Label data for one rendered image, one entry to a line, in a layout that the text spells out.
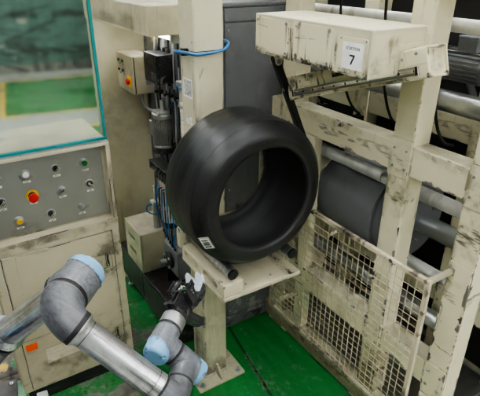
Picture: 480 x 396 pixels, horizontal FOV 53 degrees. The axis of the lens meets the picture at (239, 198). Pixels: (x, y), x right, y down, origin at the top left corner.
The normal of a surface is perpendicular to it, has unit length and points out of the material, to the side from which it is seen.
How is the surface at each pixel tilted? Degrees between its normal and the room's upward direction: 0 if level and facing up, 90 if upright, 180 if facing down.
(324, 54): 90
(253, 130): 44
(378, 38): 90
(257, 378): 0
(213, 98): 90
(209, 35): 90
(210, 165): 63
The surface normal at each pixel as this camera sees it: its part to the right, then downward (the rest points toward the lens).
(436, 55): 0.51, 0.08
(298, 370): 0.00, -0.90
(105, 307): 0.53, 0.37
